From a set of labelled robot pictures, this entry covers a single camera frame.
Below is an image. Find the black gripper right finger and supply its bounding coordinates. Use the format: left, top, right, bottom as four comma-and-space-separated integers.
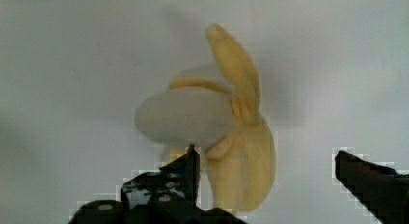
334, 150, 409, 224

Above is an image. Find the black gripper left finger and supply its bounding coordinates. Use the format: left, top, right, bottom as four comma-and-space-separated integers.
68, 146, 247, 224

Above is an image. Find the peeled toy banana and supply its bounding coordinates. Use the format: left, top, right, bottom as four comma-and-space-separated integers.
135, 24, 276, 213

